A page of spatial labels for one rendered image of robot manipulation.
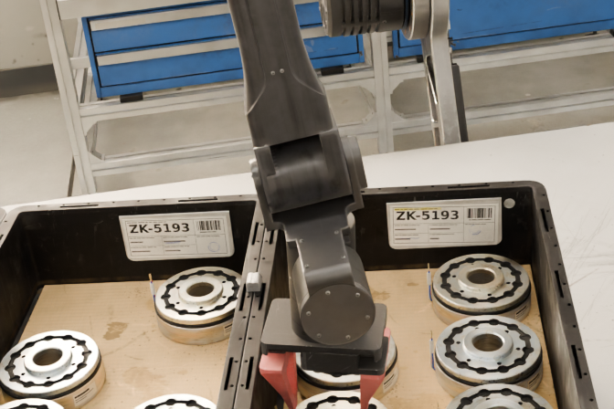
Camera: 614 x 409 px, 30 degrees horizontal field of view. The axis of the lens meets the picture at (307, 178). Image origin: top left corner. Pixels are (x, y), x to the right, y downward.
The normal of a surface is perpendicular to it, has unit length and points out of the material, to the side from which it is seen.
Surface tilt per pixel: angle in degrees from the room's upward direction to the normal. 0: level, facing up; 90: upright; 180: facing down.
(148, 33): 90
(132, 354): 0
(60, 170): 0
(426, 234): 90
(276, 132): 82
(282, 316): 3
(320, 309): 92
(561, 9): 90
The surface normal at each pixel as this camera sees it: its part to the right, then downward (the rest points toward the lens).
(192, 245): -0.06, 0.49
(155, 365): -0.09, -0.87
